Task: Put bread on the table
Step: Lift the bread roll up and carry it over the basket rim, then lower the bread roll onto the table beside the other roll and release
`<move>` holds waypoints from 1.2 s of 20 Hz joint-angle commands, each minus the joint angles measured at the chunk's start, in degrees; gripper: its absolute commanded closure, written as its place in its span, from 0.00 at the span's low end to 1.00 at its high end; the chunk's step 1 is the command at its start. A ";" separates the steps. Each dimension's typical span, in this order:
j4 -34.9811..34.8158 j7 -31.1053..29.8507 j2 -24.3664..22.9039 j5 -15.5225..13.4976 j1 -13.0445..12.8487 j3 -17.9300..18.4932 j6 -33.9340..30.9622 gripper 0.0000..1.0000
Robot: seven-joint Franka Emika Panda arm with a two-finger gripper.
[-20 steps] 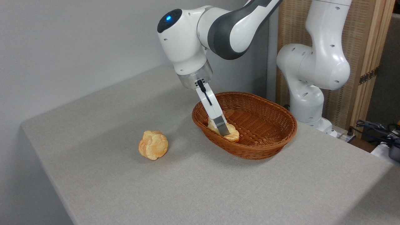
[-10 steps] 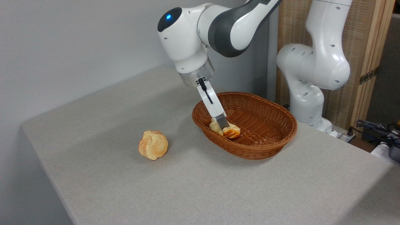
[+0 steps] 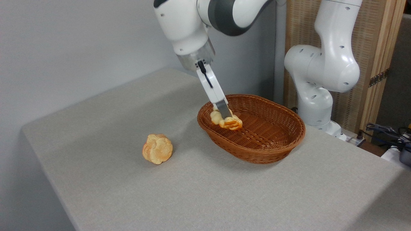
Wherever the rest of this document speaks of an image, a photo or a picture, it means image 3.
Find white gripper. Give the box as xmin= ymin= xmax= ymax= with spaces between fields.
xmin=195 ymin=60 xmax=233 ymax=119

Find long braided bread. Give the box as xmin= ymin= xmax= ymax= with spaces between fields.
xmin=210 ymin=110 xmax=243 ymax=131

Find round golden bread roll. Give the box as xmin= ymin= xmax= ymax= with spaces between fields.
xmin=142 ymin=133 xmax=173 ymax=165

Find brown wicker basket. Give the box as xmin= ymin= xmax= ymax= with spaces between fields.
xmin=197 ymin=94 xmax=306 ymax=165

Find metal screen hinge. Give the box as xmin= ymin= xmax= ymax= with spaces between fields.
xmin=368 ymin=69 xmax=390 ymax=88

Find wooden woven folding screen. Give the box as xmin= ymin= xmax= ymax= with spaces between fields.
xmin=284 ymin=0 xmax=407 ymax=142

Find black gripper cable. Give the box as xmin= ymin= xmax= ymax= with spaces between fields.
xmin=197 ymin=60 xmax=214 ymax=89

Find bundle of dark cables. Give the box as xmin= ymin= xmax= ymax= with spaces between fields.
xmin=365 ymin=123 xmax=411 ymax=152

